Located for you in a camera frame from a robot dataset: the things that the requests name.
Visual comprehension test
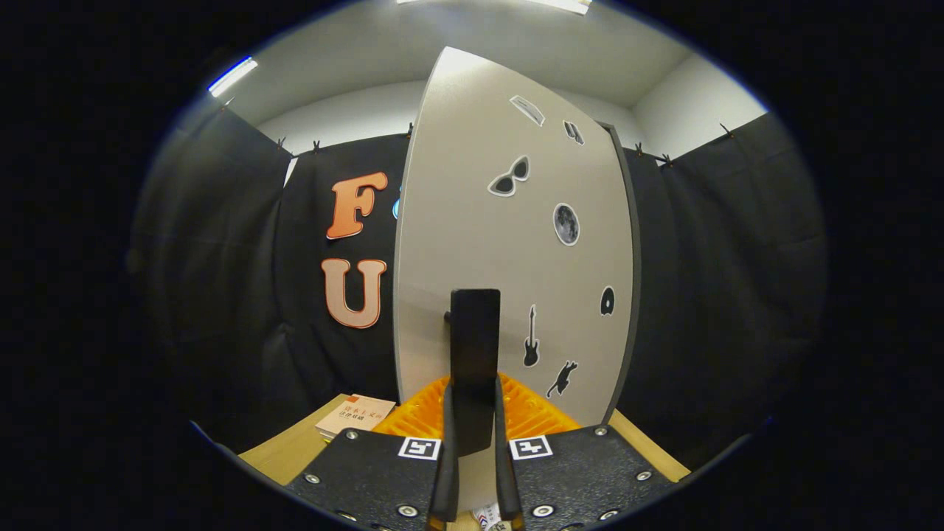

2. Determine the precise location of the black door handle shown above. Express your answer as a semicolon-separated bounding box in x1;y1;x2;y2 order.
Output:
445;288;502;458

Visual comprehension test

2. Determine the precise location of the beige shoe cabinet door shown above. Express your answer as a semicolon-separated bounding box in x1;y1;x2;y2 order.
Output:
393;46;635;517

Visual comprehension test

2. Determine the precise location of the tan cover book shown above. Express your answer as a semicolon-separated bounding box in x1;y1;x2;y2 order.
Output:
315;395;398;442

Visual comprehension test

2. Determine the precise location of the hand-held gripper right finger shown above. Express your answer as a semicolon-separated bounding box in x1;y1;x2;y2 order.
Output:
493;372;679;531

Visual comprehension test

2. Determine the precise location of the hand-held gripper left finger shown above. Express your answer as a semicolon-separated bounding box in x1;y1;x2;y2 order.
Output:
284;375;459;531

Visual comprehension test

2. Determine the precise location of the black backdrop cloth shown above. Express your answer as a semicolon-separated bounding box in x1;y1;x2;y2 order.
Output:
129;103;830;473

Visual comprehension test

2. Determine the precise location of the narrow ceiling light strip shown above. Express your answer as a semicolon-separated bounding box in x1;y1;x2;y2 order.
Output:
207;57;259;98

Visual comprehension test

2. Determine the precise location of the white shoe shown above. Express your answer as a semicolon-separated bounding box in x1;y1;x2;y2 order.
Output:
472;503;510;531

